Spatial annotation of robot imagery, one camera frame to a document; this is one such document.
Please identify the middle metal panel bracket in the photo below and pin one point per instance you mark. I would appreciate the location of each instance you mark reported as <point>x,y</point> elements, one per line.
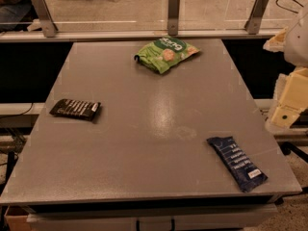
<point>173,8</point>

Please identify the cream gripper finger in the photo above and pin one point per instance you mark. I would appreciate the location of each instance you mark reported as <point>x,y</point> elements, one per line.
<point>277,42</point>
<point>290,97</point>

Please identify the green rice chip bag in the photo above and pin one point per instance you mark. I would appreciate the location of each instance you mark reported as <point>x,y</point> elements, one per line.
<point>163,53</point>

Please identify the dark blue rxbar wrapper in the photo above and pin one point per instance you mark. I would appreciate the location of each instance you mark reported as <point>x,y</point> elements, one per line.
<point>246,174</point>

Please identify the black chocolate rxbar wrapper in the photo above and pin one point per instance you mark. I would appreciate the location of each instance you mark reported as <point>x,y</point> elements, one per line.
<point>84,110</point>

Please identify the right metal panel bracket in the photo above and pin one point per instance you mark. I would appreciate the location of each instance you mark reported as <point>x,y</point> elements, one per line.
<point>253,24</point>

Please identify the metal panel bracket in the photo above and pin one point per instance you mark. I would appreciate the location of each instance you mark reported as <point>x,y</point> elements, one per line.
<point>173,8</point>
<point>253,24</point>
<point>45,19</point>

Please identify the seated person in background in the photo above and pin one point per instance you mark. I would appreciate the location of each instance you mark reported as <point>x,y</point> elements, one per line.
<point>12,13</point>

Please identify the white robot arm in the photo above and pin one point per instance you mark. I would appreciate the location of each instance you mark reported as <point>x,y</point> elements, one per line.
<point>295,51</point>

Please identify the clear acrylic barrier panel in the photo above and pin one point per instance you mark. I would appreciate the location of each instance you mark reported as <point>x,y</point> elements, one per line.
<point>145,15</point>

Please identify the left metal panel bracket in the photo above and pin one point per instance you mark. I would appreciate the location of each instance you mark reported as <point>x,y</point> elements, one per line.
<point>45,19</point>

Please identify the cardboard box under table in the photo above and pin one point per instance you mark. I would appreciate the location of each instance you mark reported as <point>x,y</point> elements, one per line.
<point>16,218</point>

